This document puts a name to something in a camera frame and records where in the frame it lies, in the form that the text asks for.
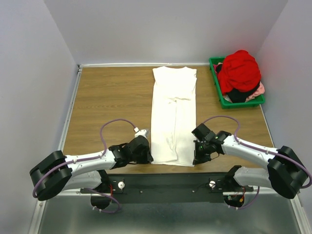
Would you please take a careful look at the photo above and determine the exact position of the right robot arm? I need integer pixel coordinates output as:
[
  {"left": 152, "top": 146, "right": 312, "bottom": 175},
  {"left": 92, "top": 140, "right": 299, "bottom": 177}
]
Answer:
[{"left": 192, "top": 123, "right": 308, "bottom": 199}]

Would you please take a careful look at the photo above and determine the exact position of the aluminium frame rail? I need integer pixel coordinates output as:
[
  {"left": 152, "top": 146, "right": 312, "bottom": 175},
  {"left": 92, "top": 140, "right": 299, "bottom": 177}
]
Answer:
[{"left": 259, "top": 187, "right": 312, "bottom": 234}]

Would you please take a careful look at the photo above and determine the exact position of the white t shirt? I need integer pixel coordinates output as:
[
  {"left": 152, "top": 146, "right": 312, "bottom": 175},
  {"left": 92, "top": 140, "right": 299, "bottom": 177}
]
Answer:
[{"left": 151, "top": 66, "right": 197, "bottom": 167}]

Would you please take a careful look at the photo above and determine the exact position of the pink t shirt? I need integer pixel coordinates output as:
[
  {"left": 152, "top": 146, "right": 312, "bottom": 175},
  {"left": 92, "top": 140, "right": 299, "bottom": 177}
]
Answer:
[{"left": 212, "top": 62, "right": 266, "bottom": 103}]

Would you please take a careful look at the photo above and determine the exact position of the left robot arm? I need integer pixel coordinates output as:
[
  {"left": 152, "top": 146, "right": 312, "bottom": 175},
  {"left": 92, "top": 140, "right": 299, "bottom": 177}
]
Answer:
[{"left": 30, "top": 136, "right": 154, "bottom": 201}]

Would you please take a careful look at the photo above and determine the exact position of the green plastic bin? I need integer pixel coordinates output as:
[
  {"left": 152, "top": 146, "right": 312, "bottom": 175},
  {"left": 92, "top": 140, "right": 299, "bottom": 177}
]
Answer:
[{"left": 209, "top": 57, "right": 265, "bottom": 109}]

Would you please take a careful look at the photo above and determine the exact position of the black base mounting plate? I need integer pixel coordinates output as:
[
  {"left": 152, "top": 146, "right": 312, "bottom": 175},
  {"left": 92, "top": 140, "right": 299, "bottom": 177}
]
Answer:
[{"left": 91, "top": 173, "right": 253, "bottom": 209}]

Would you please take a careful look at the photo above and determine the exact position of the red t shirt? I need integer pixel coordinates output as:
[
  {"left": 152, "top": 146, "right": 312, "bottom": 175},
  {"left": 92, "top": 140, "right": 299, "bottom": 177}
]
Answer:
[{"left": 217, "top": 50, "right": 261, "bottom": 95}]

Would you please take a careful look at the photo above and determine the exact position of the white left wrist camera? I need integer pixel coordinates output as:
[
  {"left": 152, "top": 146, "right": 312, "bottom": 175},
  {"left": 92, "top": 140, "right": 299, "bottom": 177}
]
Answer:
[{"left": 134, "top": 127, "right": 150, "bottom": 139}]

